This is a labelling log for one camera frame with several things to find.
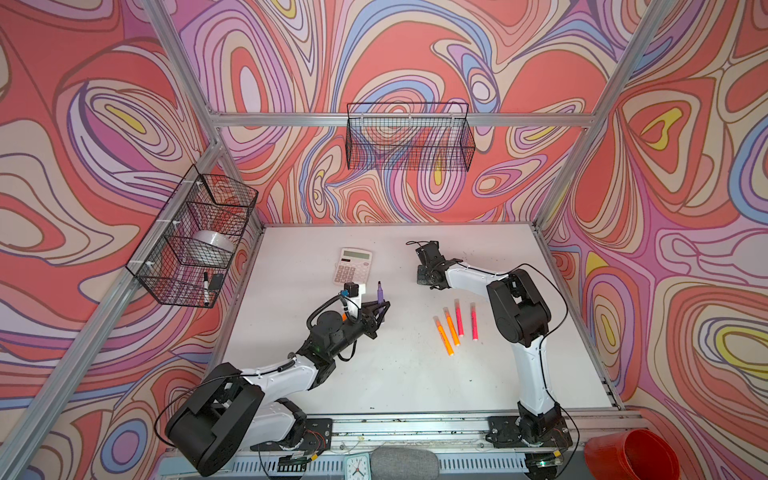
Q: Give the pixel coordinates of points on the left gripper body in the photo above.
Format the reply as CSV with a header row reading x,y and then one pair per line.
x,y
348,334

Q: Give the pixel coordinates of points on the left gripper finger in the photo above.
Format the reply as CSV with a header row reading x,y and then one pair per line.
x,y
377,308
372,325

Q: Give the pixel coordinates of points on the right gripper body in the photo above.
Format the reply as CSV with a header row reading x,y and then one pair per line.
x,y
423,277

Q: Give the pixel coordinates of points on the orange marker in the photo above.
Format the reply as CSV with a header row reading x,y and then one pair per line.
x,y
443,336
452,328

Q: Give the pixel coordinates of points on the pink marker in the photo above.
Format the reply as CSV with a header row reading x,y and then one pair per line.
x,y
458,318
474,322

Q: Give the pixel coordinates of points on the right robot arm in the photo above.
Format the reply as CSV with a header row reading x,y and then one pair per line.
x,y
522,317

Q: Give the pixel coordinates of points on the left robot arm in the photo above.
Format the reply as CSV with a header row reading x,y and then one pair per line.
x,y
234,409

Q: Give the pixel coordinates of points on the pink calculator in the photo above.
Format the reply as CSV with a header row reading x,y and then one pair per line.
x,y
353,265

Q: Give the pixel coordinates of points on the small white clock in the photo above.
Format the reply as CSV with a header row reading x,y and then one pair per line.
x,y
357,467

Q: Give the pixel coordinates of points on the silver tape roll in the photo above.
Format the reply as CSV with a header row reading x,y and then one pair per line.
x,y
215,239

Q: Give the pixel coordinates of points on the red bucket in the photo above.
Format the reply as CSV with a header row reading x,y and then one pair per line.
x,y
631,455

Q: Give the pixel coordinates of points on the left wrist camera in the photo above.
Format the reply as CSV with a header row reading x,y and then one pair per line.
x,y
351,300

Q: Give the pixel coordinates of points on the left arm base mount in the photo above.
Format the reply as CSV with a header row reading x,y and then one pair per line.
x,y
309,436

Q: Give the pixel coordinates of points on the black wire basket back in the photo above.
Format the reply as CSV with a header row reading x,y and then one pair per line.
x,y
409,136

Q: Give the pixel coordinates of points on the black wire basket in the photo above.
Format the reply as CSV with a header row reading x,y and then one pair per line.
x,y
170,269
409,136

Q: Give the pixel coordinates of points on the black wire basket left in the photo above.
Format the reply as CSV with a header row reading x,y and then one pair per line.
x,y
170,269

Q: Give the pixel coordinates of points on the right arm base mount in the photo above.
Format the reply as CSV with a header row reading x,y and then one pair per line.
x,y
526,432

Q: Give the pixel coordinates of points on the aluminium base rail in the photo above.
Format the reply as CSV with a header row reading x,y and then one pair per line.
x,y
464,443

